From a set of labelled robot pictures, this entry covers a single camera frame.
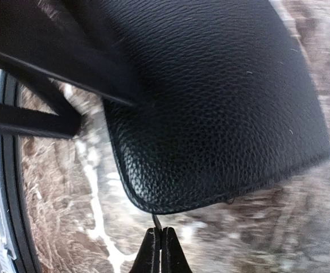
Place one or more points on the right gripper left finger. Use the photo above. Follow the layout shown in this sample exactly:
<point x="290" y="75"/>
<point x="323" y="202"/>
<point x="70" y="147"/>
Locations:
<point x="148" y="256"/>

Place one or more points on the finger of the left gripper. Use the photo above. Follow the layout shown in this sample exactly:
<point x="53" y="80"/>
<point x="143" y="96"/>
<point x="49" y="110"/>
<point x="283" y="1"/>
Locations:
<point x="27" y="122"/>
<point x="82" y="67"/>

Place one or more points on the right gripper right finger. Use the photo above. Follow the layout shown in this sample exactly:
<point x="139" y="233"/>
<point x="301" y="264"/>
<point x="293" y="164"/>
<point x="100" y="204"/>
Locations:
<point x="172" y="256"/>

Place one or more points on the black zippered tool case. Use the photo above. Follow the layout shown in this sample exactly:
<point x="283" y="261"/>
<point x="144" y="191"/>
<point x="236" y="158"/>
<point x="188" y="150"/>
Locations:
<point x="226" y="105"/>

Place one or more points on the black front rail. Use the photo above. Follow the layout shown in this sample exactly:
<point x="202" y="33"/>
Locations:
<point x="24" y="248"/>

